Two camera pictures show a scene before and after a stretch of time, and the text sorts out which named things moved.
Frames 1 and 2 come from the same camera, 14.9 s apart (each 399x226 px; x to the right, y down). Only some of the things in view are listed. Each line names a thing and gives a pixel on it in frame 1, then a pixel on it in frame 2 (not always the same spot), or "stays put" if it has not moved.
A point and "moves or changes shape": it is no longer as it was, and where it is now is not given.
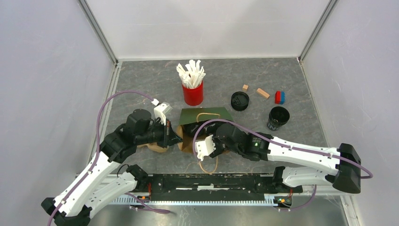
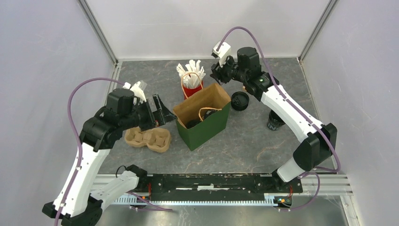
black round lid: x=240 y=100 stays put
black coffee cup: x=278 y=117 stays put
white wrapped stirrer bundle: x=191 y=76 stays put
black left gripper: x=170 y=136 -> x=161 y=116
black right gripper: x=218 y=150 -> x=218 y=72
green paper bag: x=190 y=118 moves or changes shape
